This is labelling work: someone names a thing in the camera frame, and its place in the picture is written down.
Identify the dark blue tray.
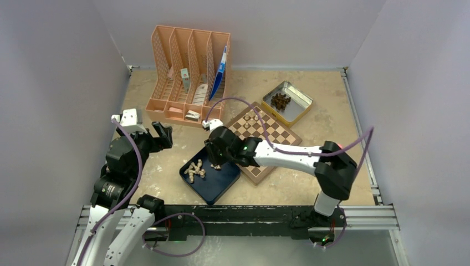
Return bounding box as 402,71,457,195
179,147,241,206

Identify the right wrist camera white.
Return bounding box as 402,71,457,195
202,119,223,132

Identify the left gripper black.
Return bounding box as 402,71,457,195
117,120,171,178

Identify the green white small box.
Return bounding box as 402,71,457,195
180,68,191,94

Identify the blue folder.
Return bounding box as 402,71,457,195
209,46,228,100

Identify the pink eraser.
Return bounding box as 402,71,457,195
168,107,183,114

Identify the white labelled tube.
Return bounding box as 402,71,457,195
192,84,208,105

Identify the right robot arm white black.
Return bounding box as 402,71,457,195
204,126,357,226

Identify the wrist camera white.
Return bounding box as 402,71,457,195
202,119,223,132
111,108,148,134

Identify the pile of dark chess pieces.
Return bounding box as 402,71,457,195
270,93,291,111

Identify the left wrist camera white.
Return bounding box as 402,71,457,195
111,108,148,134

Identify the yellow metal tin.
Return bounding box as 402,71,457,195
262,81,313,127

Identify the pink plastic desk organizer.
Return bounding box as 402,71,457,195
145,25,231,127

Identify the pile of light chess pieces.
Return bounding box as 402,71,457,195
183,159,206,183

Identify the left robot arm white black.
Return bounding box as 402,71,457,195
72,118,173,265

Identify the white stapler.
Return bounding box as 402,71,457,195
185,110,201,122

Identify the wooden chess board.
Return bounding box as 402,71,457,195
226,101,303,186

